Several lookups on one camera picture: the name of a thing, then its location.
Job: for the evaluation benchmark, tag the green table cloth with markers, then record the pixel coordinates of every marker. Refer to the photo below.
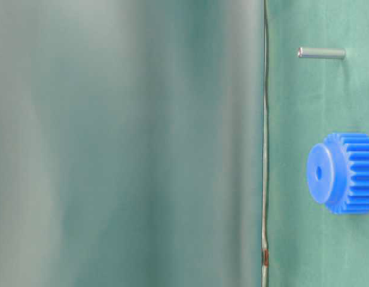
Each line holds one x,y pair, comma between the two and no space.
309,99

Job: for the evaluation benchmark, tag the blue plastic gear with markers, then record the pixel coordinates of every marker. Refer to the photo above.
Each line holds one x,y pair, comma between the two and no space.
338,173

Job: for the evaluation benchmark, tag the silver metal shaft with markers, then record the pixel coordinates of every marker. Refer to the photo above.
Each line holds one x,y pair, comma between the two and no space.
321,53

